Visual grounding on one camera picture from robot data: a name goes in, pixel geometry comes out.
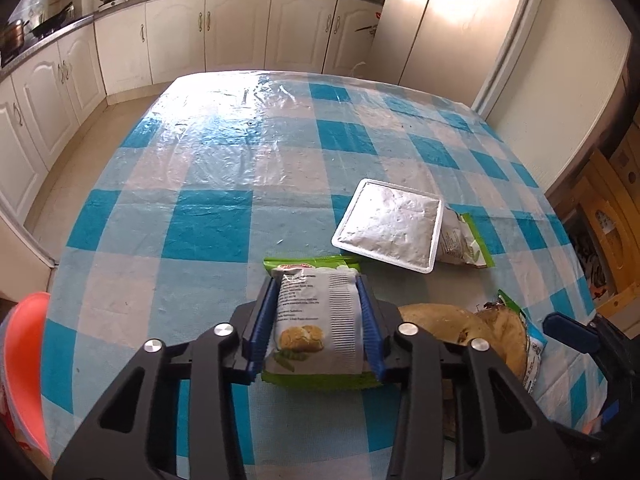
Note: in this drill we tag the copper cooking pot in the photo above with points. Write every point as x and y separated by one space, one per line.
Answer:
14 35

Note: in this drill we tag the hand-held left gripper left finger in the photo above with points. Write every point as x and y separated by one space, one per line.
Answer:
260 332

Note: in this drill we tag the tan round husk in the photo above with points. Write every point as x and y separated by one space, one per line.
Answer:
440 322

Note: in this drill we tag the cardboard boxes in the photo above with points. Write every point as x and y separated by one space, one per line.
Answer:
605 210

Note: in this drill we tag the black wok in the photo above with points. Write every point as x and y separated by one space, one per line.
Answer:
52 20

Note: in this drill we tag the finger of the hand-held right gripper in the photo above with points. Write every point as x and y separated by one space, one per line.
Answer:
565 332

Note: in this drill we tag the white tray with foil lid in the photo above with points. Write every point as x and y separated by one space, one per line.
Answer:
390 225

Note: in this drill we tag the beige refrigerator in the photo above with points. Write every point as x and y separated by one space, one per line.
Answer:
440 20

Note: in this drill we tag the white kitchen base cabinets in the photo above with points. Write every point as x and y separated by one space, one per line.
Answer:
175 35

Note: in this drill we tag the blue white checkered tablecloth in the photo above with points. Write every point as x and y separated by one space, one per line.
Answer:
200 170

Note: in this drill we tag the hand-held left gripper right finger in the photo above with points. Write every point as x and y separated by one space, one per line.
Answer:
372 335

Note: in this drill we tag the orange plastic basin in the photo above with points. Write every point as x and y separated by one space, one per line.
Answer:
25 360

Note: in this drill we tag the green snack packet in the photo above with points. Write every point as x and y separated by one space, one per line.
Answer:
465 245
315 320

